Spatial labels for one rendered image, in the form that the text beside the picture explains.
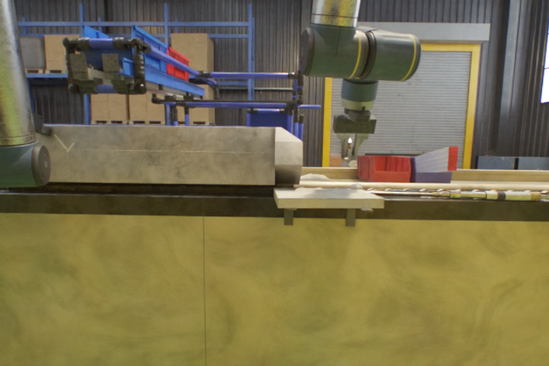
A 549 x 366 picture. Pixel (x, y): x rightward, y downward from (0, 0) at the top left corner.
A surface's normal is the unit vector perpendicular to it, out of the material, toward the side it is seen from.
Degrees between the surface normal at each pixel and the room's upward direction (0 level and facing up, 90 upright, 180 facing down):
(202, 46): 90
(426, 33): 90
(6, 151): 105
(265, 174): 80
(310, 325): 90
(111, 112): 90
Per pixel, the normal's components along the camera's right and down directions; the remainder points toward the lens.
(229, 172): -0.01, -0.06
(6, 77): 0.83, 0.28
